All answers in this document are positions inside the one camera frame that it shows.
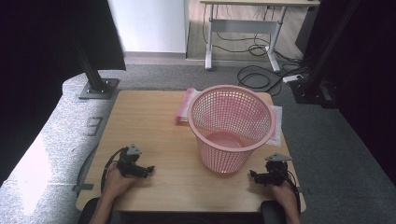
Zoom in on person's left hand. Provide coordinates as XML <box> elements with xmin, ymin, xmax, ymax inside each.
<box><xmin>104</xmin><ymin>161</ymin><xmax>138</xmax><ymax>201</ymax></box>

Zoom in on white metal frame desk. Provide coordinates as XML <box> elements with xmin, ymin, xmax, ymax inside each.
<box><xmin>200</xmin><ymin>0</ymin><xmax>321</xmax><ymax>73</ymax></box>

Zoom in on white power strip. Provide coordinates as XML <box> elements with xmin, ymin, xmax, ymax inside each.
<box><xmin>282</xmin><ymin>74</ymin><xmax>304</xmax><ymax>84</ymax></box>

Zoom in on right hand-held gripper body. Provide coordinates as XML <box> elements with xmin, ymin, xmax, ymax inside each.
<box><xmin>264</xmin><ymin>153</ymin><xmax>293</xmax><ymax>187</ymax></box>

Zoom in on coiled black floor cable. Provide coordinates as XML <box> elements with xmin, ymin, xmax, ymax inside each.
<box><xmin>236</xmin><ymin>64</ymin><xmax>283</xmax><ymax>94</ymax></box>

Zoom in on grey tape strip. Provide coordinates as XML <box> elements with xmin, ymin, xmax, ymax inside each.
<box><xmin>72</xmin><ymin>183</ymin><xmax>94</xmax><ymax>192</ymax></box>

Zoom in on black metal stand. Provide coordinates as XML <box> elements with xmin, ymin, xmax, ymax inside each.
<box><xmin>73</xmin><ymin>31</ymin><xmax>120</xmax><ymax>101</ymax></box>
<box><xmin>289</xmin><ymin>0</ymin><xmax>363</xmax><ymax>109</ymax></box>

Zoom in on translucent pink plastic bag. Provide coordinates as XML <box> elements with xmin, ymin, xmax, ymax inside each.
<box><xmin>176</xmin><ymin>87</ymin><xmax>284</xmax><ymax>147</ymax></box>

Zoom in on person's right leg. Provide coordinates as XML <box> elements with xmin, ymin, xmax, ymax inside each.
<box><xmin>261</xmin><ymin>200</ymin><xmax>283</xmax><ymax>224</ymax></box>

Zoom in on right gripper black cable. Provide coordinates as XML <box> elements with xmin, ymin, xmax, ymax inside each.
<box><xmin>281</xmin><ymin>169</ymin><xmax>302</xmax><ymax>216</ymax></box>

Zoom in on black cables under desk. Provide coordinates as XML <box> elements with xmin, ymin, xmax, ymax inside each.
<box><xmin>202</xmin><ymin>4</ymin><xmax>302</xmax><ymax>60</ymax></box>

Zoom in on pink plastic mesh basket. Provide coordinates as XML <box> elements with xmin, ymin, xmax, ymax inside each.
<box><xmin>187</xmin><ymin>84</ymin><xmax>277</xmax><ymax>175</ymax></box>

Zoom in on black curtain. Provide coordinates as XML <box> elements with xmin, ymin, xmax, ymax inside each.
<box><xmin>295</xmin><ymin>0</ymin><xmax>396</xmax><ymax>188</ymax></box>
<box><xmin>0</xmin><ymin>0</ymin><xmax>127</xmax><ymax>188</ymax></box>

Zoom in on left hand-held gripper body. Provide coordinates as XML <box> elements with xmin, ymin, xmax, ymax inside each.
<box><xmin>116</xmin><ymin>144</ymin><xmax>144</xmax><ymax>179</ymax></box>

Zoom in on person's right hand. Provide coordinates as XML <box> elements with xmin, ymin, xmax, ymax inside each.
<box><xmin>270</xmin><ymin>183</ymin><xmax>299</xmax><ymax>207</ymax></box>

